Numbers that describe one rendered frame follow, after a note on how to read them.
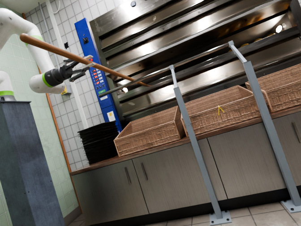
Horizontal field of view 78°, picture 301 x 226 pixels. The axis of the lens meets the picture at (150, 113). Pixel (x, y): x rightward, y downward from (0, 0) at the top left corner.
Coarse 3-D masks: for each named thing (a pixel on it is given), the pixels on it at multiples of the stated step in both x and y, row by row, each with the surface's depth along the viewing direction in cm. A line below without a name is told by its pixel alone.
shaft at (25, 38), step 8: (24, 40) 65; (32, 40) 67; (40, 40) 71; (48, 48) 74; (56, 48) 78; (64, 56) 85; (72, 56) 88; (80, 56) 95; (96, 64) 108; (112, 72) 129
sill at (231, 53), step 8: (280, 32) 165; (288, 32) 163; (264, 40) 168; (240, 48) 174; (248, 48) 172; (224, 56) 178; (200, 64) 184; (176, 72) 191; (184, 72) 188; (160, 80) 195; (136, 88) 202; (144, 88) 200; (120, 96) 208
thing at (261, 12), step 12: (276, 0) 152; (288, 0) 155; (252, 12) 157; (264, 12) 162; (276, 12) 167; (228, 24) 165; (240, 24) 170; (192, 36) 171; (204, 36) 174; (216, 36) 180; (168, 48) 177; (180, 48) 183; (144, 60) 186; (156, 60) 193; (120, 72) 197; (132, 72) 205
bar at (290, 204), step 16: (176, 64) 153; (256, 80) 118; (176, 96) 131; (256, 96) 118; (192, 128) 129; (272, 128) 116; (192, 144) 130; (272, 144) 118; (208, 176) 128; (288, 176) 115; (208, 192) 128; (288, 208) 115
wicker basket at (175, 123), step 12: (144, 120) 198; (156, 120) 192; (168, 120) 188; (180, 120) 174; (120, 132) 173; (132, 132) 198; (144, 132) 150; (156, 132) 147; (168, 132) 145; (180, 132) 151; (120, 144) 156; (132, 144) 188; (144, 144) 150; (156, 144) 148; (120, 156) 157
